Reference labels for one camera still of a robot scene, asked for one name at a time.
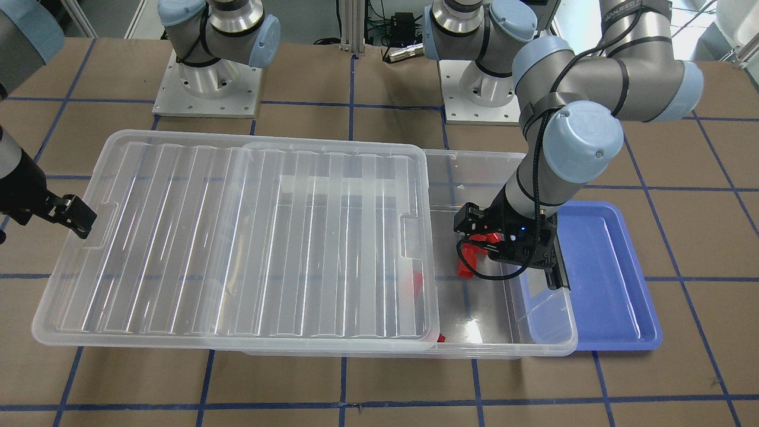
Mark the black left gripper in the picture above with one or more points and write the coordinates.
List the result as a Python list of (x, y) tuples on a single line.
[(491, 220)]

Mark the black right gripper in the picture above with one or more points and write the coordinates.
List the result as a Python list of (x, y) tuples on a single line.
[(22, 191)]

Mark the clear plastic box lid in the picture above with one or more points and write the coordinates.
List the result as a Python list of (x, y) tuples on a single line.
[(248, 243)]

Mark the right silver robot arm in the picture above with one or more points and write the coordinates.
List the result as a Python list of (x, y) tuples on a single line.
[(202, 33)]

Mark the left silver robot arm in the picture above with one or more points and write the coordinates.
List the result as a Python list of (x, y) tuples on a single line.
[(572, 106)]

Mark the clear plastic storage box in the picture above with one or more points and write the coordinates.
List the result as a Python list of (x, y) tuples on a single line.
[(479, 319)]

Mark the blue plastic tray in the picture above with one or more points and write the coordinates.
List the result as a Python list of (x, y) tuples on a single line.
[(605, 304)]

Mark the red block under lid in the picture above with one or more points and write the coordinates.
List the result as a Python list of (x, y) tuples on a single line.
[(415, 284)]

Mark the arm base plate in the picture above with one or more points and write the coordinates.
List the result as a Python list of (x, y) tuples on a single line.
[(472, 97), (223, 90)]

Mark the aluminium frame post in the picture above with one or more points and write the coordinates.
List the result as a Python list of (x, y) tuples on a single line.
[(352, 14)]

